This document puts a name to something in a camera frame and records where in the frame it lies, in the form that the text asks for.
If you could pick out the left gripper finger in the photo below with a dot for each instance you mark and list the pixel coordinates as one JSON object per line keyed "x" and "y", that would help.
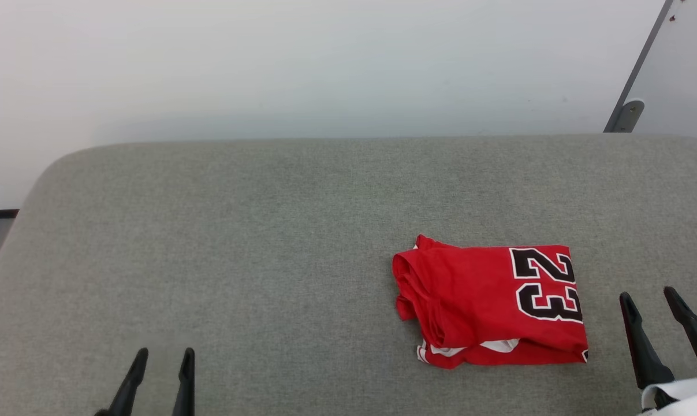
{"x": 130, "y": 384}
{"x": 185, "y": 387}

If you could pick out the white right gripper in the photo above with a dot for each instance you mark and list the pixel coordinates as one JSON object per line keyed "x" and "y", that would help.
{"x": 692, "y": 398}

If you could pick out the red and white basketball jersey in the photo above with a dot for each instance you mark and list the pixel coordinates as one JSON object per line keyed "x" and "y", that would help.
{"x": 475, "y": 294}

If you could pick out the grey partition panel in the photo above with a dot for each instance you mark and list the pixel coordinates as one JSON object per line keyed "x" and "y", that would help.
{"x": 683, "y": 69}

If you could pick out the grey metal panel bracket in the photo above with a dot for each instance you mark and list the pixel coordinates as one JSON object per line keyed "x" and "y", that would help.
{"x": 628, "y": 114}

